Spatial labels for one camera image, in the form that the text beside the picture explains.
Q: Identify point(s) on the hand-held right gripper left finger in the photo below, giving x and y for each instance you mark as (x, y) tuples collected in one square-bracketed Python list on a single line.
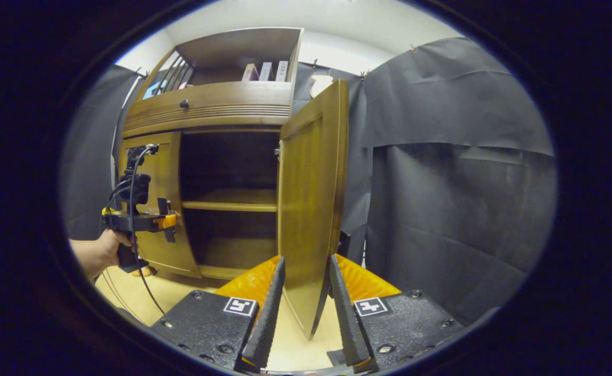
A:
[(269, 324)]

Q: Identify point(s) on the black backdrop cloth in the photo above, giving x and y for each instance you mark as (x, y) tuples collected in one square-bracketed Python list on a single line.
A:
[(442, 183)]

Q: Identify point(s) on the grey book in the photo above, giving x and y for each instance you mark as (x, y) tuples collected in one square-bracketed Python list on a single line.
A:
[(266, 72)]

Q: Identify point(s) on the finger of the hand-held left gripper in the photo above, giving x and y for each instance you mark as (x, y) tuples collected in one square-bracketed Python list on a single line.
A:
[(166, 221)]

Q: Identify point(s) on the wooden double-door shoe cabinet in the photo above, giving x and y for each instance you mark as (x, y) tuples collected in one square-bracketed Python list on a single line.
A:
[(222, 102)]

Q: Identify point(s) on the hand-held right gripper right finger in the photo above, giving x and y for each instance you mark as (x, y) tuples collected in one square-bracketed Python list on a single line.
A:
[(345, 318)]

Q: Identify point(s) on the wooden shoe cabinet door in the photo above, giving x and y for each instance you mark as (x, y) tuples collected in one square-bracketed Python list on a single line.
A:
[(311, 183), (167, 167)]

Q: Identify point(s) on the wooden cabinet shelf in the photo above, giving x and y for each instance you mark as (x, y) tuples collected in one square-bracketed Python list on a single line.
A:
[(233, 201)]

